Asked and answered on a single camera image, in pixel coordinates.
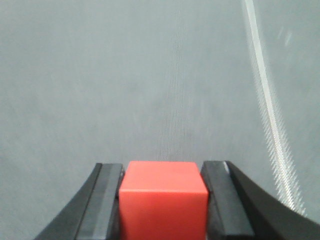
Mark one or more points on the white tape strip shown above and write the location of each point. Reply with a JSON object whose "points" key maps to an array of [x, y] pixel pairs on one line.
{"points": [[278, 147]]}

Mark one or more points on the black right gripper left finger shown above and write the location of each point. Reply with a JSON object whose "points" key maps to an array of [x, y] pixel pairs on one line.
{"points": [[94, 211]]}

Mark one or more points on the red magnetic cube block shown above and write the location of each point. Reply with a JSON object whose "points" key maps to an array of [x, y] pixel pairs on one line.
{"points": [[163, 200]]}

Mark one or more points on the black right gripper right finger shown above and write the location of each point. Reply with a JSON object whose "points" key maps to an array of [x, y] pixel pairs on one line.
{"points": [[239, 209]]}

